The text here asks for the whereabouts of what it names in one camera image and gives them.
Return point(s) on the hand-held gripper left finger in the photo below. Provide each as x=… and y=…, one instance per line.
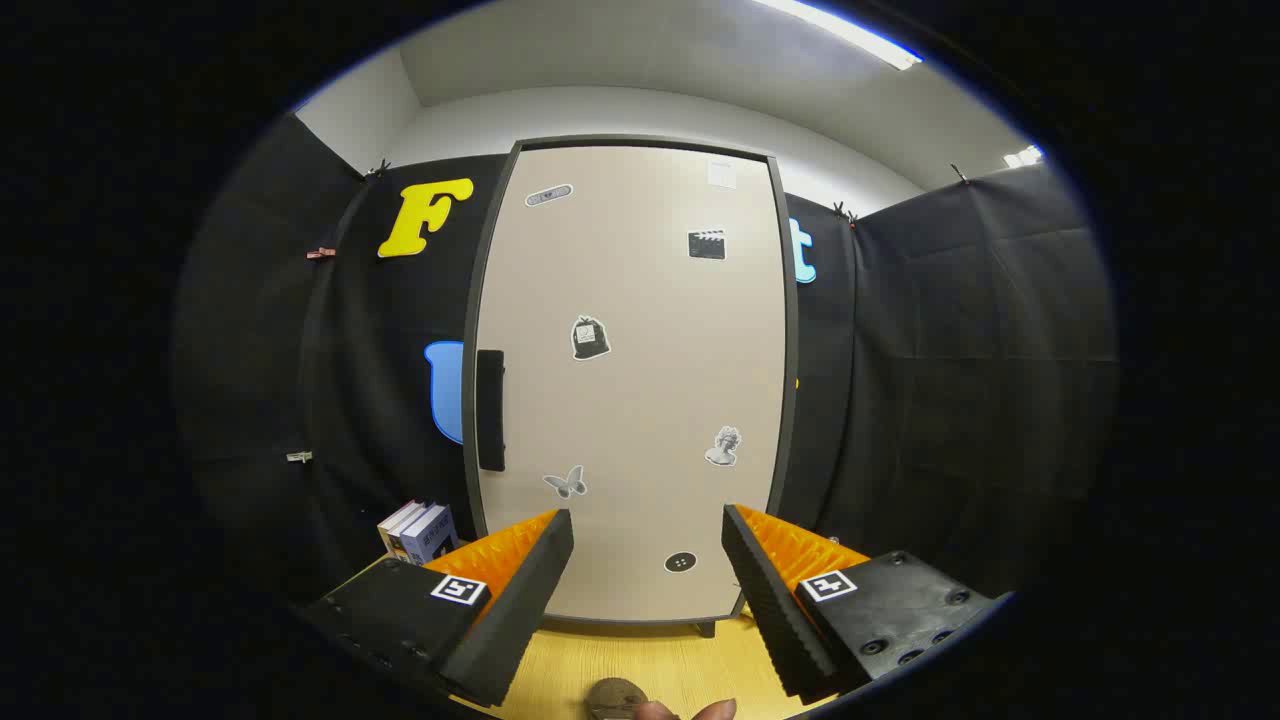
x=520, y=610

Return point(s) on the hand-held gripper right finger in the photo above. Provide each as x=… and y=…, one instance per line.
x=775, y=610

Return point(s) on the brown fuzzy shoe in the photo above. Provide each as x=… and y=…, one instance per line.
x=612, y=695

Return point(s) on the beige shoe cabinet door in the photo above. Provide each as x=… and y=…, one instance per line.
x=640, y=400

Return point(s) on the grey shoe cabinet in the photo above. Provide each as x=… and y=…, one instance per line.
x=792, y=350

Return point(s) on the blue cover book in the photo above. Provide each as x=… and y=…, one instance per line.
x=432, y=535

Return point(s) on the white spine book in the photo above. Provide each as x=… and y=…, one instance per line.
x=395, y=525

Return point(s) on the black backdrop cloth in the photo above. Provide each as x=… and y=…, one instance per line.
x=950, y=350

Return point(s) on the small ceiling light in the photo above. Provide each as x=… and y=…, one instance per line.
x=1024, y=156

